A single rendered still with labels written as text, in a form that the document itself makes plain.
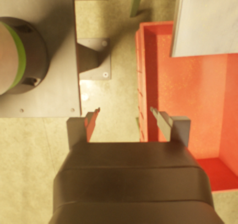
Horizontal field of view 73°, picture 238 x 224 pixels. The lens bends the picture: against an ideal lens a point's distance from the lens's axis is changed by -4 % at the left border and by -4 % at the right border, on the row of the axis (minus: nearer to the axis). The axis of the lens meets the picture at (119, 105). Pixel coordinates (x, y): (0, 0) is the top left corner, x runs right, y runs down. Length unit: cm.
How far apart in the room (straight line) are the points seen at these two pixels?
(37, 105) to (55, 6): 20
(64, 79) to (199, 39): 33
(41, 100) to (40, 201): 164
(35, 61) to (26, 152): 139
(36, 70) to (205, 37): 38
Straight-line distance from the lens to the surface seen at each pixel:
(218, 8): 45
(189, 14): 43
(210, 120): 87
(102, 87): 128
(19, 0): 40
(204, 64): 80
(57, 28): 36
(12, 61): 28
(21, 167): 179
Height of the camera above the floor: 126
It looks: 75 degrees down
